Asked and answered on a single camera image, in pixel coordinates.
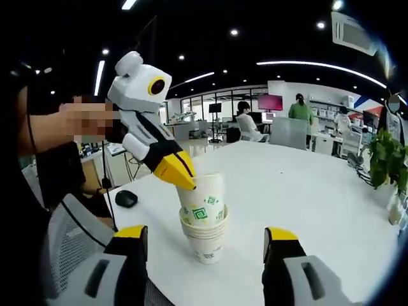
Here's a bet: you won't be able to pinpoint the small glass jar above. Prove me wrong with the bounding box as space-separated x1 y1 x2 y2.
387 194 405 226

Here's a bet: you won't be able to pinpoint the green print paper cup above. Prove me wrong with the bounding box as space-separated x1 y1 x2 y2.
176 171 226 228

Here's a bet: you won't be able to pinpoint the stack of white paper cups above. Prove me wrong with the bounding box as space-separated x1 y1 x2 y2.
178 203 230 265

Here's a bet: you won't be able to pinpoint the grey mesh office chair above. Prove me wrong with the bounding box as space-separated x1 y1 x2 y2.
40 193 175 306

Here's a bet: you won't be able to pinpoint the black monitor on wheeled stand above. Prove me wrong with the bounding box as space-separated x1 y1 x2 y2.
208 102 223 143

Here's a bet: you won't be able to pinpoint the black computer mouse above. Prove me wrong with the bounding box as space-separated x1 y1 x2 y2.
114 189 139 208

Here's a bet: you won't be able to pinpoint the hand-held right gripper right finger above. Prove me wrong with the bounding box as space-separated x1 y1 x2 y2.
261 226 361 306

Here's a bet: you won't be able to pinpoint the potted green plant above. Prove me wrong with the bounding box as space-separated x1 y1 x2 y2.
361 129 408 191

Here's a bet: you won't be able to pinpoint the grey fabric office chair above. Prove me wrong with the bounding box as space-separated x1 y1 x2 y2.
269 117 309 150

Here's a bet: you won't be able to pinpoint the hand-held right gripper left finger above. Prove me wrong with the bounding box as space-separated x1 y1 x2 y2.
47 224 149 306

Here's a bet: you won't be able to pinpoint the white ceiling light strip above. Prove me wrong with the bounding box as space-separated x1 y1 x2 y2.
173 71 215 90
256 61 388 89
94 60 106 96

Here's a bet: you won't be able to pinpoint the pink screen monitor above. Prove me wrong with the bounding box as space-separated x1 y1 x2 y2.
257 94 284 112

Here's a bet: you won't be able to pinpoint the ceiling air conditioner vent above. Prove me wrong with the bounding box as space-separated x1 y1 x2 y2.
330 11 379 57

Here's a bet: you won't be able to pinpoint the white table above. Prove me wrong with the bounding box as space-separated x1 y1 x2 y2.
103 140 404 306

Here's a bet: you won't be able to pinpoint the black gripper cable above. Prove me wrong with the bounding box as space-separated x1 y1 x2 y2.
100 140 119 232

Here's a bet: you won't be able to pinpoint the white storage shelves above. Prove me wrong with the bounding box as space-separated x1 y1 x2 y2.
310 95 383 128

